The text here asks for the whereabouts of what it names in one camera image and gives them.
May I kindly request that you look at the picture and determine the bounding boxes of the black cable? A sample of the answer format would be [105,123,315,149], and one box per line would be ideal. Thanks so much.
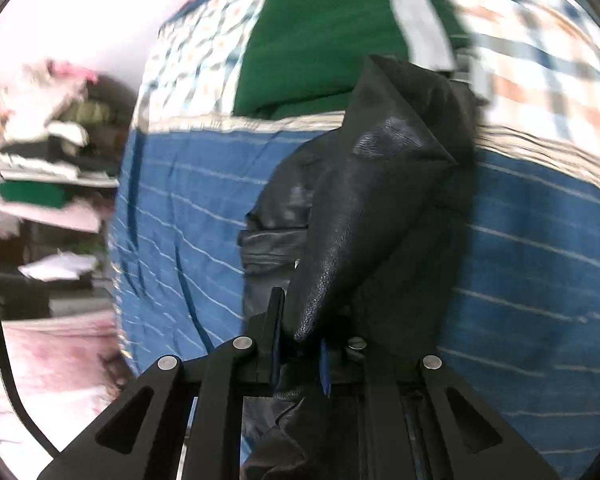
[0,255,61,461]

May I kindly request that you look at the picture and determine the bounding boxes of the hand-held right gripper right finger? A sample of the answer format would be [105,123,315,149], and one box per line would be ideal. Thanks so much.
[318,336,565,480]

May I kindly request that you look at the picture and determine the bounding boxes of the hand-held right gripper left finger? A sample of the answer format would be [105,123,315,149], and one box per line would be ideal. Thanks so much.
[36,287,287,480]

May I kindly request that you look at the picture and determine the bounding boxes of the black leather jacket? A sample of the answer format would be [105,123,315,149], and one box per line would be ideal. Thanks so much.
[237,53,483,480]

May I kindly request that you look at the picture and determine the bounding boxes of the cluttered shelf rack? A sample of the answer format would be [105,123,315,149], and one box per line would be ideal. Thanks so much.
[0,57,141,321]

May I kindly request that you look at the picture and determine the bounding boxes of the pink cloth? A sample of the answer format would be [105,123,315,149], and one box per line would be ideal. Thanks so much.
[0,310,136,461]

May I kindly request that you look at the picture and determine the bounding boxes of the checkered blanket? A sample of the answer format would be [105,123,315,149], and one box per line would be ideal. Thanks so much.
[132,0,600,196]

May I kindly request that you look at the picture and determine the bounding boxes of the green cloth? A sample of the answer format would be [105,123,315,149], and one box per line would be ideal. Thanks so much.
[232,0,473,121]

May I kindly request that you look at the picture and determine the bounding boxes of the blue striped bed sheet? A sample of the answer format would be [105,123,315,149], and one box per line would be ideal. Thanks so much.
[107,110,600,480]

